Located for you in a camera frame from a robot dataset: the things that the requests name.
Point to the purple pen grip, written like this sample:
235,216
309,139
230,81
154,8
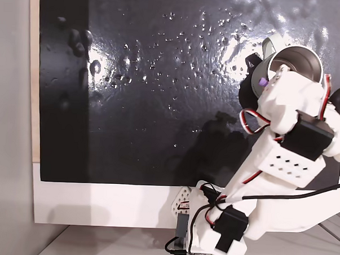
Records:
262,82

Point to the pale green steel mug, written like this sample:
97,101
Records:
300,59

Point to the black rubber mat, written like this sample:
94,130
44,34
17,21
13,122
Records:
148,104

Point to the black gripper-mounted camera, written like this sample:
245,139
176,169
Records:
337,98

